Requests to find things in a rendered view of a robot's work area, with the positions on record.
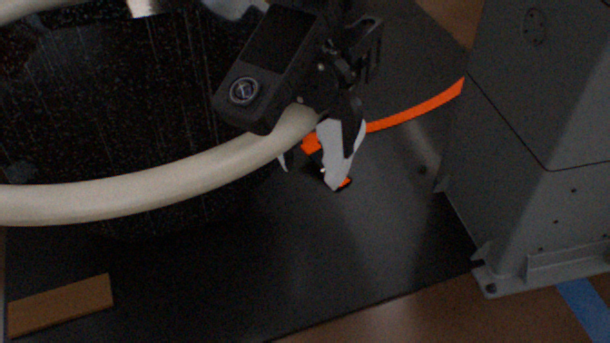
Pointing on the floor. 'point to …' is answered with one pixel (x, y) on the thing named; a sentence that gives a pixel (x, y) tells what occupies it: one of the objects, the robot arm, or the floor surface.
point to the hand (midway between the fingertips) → (306, 173)
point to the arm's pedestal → (534, 144)
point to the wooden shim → (59, 305)
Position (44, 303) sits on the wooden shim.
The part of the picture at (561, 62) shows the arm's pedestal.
